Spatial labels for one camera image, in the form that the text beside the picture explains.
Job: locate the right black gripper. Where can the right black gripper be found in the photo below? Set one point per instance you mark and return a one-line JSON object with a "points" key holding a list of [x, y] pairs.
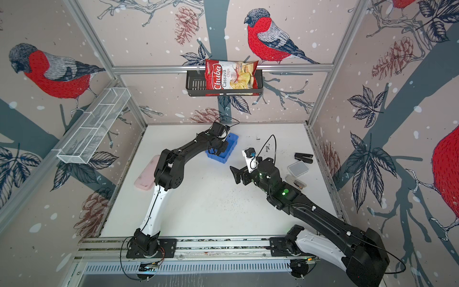
{"points": [[245, 173]]}

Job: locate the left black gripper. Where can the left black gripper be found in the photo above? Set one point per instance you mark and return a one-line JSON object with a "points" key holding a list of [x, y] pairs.
{"points": [[225, 144]]}

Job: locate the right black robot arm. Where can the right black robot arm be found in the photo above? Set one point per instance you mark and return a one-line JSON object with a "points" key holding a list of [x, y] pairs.
{"points": [[361, 254]]}

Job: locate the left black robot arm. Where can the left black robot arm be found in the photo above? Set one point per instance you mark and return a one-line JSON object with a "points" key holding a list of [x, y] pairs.
{"points": [[169, 174]]}

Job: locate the blue plastic bin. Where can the blue plastic bin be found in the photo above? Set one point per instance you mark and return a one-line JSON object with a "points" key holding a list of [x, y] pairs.
{"points": [[232, 140]]}

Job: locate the clear plastic box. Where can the clear plastic box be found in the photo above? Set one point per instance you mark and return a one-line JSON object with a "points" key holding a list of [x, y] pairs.
{"points": [[298, 169]]}

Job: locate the small clear container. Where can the small clear container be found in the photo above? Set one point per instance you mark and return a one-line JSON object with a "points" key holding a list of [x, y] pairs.
{"points": [[295, 182]]}

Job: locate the black stapler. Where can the black stapler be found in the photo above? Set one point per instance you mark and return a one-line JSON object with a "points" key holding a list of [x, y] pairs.
{"points": [[304, 157]]}

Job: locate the red cassava chips bag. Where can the red cassava chips bag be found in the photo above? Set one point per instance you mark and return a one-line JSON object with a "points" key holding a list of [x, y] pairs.
{"points": [[225, 75]]}

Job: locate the pink plastic case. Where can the pink plastic case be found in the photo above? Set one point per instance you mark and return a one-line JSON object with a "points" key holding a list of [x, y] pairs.
{"points": [[146, 179]]}

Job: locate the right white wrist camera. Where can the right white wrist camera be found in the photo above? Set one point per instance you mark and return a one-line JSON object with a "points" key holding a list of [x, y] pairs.
{"points": [[250, 157]]}

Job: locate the black wall basket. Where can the black wall basket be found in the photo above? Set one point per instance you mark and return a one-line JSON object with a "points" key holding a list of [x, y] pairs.
{"points": [[196, 86]]}

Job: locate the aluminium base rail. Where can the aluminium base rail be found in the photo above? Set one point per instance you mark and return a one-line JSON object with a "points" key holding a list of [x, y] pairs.
{"points": [[215, 248]]}

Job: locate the white wire mesh shelf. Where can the white wire mesh shelf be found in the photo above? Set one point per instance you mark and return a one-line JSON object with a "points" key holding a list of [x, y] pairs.
{"points": [[84, 142]]}

